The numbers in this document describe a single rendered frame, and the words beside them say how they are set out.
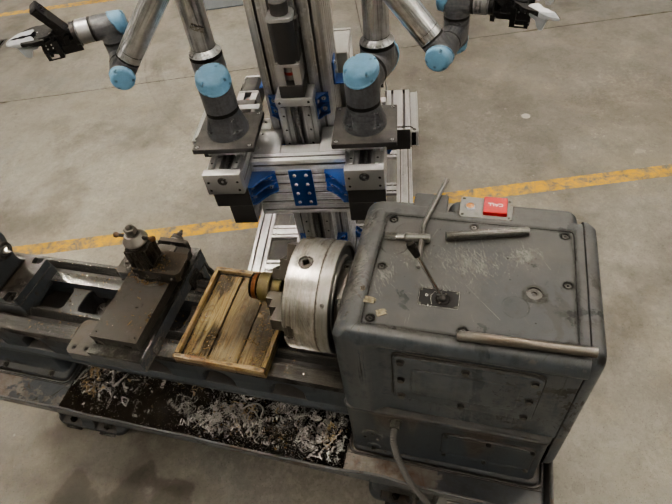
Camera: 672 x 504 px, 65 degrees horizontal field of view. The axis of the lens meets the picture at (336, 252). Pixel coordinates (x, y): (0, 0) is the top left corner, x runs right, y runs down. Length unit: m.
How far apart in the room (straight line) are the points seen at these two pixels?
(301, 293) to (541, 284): 0.57
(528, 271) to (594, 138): 2.63
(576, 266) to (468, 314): 0.29
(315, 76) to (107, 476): 1.90
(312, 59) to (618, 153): 2.38
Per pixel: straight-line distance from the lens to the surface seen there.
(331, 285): 1.32
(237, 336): 1.70
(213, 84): 1.85
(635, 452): 2.59
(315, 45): 1.94
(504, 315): 1.23
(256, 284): 1.51
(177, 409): 2.04
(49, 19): 1.93
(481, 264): 1.32
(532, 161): 3.62
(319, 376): 1.60
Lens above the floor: 2.26
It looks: 48 degrees down
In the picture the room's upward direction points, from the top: 9 degrees counter-clockwise
